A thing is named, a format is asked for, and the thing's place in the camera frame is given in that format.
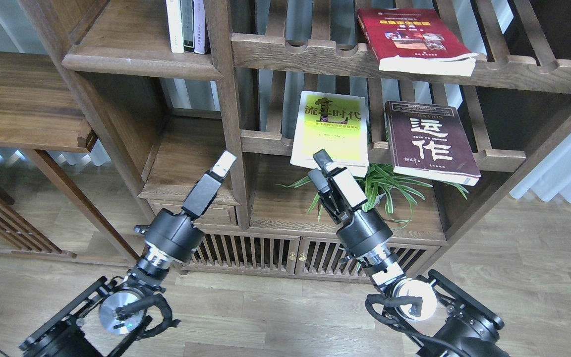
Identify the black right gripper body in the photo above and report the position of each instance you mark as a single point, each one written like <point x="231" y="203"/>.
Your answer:
<point x="363" y="234"/>

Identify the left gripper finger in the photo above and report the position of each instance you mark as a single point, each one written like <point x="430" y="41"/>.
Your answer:
<point x="224" y="164"/>

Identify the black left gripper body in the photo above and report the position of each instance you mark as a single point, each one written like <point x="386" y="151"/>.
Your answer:
<point x="173" y="236"/>

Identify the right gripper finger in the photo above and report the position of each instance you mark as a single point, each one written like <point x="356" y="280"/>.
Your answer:
<point x="324" y="161"/>

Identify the yellow green book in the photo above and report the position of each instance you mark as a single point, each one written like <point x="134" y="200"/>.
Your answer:
<point x="336" y="123"/>

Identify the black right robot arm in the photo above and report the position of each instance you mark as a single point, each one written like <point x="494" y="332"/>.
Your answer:
<point x="438" y="316"/>

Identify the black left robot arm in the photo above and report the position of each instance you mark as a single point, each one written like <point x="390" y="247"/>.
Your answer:
<point x="134" y="306"/>

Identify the green spider plant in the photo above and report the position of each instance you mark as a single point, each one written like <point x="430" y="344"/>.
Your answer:
<point x="380" y="180"/>

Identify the dark brown book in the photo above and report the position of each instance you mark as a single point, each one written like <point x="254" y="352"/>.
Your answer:
<point x="429" y="141"/>

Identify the dark wooden bookshelf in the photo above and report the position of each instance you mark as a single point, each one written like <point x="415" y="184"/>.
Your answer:
<point x="162" y="116"/>

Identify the red book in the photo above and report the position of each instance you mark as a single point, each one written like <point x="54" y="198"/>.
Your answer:
<point x="415" y="41"/>

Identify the dark green upright book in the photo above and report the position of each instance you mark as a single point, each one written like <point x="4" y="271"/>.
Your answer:
<point x="187" y="25"/>

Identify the white upright book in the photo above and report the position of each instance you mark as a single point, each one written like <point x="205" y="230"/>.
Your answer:
<point x="175" y="26"/>

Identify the wooden side table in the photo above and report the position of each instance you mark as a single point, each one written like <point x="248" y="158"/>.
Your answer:
<point x="38" y="114"/>

